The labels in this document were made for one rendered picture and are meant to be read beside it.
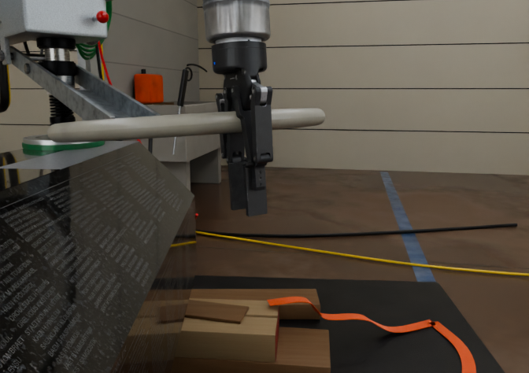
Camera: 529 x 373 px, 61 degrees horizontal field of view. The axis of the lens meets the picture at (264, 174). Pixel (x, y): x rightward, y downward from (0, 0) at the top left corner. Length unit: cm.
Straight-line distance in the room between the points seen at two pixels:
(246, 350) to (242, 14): 121
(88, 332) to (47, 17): 85
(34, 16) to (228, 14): 79
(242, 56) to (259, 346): 115
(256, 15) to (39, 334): 50
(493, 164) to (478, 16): 169
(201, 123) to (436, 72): 522
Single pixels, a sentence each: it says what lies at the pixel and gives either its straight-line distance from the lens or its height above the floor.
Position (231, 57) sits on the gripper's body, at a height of 102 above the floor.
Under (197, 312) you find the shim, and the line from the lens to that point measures 168.
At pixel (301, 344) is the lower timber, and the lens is 171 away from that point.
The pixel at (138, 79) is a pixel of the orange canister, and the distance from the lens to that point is 419.
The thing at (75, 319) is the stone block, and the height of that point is 66.
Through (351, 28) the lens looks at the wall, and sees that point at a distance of 570.
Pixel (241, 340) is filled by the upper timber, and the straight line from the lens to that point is 158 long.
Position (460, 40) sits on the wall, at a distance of 581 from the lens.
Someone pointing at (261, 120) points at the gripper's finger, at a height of 94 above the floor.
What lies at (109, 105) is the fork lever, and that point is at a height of 94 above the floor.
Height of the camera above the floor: 98
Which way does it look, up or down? 11 degrees down
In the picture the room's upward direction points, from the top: straight up
